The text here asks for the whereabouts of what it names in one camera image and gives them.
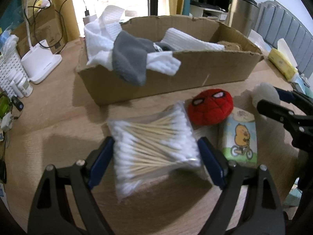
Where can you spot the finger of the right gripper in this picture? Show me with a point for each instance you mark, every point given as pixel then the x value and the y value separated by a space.
pixel 285 96
pixel 276 112

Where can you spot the white waffle knit towel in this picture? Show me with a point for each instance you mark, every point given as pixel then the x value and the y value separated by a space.
pixel 181 41

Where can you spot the cotton swab bag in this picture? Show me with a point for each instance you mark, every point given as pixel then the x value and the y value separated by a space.
pixel 152 146

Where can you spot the yellow tissue pack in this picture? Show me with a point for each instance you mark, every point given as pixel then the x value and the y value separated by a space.
pixel 284 60

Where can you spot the red spiderman plush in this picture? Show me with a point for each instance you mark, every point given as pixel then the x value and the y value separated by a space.
pixel 210 107

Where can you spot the grey padded headboard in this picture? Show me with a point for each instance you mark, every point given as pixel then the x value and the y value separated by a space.
pixel 275 22

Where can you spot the white desk lamp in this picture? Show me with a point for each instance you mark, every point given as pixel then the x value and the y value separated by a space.
pixel 39 61

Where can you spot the cartoon tissue packet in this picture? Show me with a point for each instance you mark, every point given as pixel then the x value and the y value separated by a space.
pixel 238 137

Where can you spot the brown loofah sponge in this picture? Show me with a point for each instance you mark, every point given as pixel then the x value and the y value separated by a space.
pixel 230 45

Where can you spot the white pill bottle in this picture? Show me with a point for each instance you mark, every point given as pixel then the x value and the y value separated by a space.
pixel 25 87

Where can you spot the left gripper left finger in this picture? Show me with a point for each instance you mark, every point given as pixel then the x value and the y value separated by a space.
pixel 98 161

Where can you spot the clear plastic bag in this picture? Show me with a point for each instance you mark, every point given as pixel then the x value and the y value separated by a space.
pixel 258 40

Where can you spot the white perforated basket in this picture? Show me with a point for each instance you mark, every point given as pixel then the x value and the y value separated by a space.
pixel 10 61

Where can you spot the brown cardboard box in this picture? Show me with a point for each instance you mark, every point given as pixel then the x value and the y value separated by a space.
pixel 197 69

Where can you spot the white cloth on box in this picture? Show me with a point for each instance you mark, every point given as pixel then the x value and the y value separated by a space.
pixel 108 45

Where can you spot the stainless steel tumbler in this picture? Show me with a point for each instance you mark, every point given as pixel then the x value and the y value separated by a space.
pixel 242 15

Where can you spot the grey sock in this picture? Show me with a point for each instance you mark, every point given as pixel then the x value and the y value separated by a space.
pixel 132 57

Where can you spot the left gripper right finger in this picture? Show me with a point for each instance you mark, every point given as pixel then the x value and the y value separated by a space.
pixel 213 160

